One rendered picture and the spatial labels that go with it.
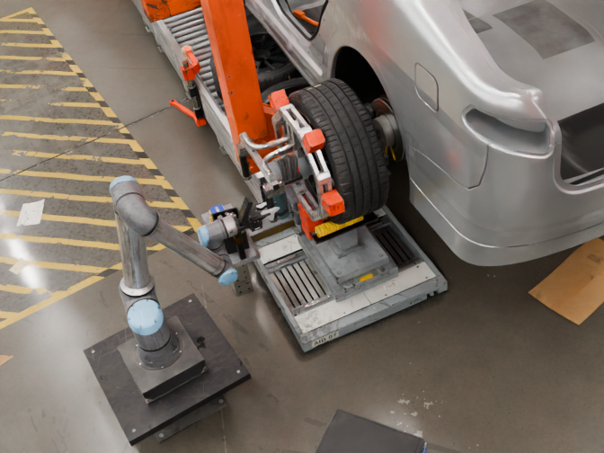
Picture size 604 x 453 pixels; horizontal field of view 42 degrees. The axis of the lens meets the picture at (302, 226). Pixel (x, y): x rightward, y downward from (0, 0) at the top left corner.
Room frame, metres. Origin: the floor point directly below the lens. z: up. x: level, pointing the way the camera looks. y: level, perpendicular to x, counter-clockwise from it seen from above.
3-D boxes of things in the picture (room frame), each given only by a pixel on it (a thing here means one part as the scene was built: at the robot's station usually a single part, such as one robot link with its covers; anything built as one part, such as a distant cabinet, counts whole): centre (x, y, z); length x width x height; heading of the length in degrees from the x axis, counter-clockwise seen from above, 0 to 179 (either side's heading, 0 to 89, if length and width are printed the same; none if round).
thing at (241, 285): (2.90, 0.38, 0.21); 0.10 x 0.10 x 0.42; 17
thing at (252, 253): (2.87, 0.37, 0.44); 0.43 x 0.17 x 0.03; 17
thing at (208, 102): (4.51, 0.52, 0.28); 2.47 x 0.09 x 0.22; 17
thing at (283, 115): (2.83, -0.05, 0.85); 0.54 x 0.07 x 0.54; 17
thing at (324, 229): (2.74, -0.18, 0.51); 0.29 x 0.06 x 0.06; 107
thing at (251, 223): (2.56, 0.24, 0.80); 0.12 x 0.08 x 0.09; 107
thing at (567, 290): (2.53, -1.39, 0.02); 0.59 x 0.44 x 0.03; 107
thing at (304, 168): (2.81, 0.02, 0.85); 0.21 x 0.14 x 0.14; 107
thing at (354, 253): (2.88, -0.21, 0.32); 0.40 x 0.30 x 0.28; 17
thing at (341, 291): (2.89, -0.21, 0.13); 0.50 x 0.36 x 0.10; 17
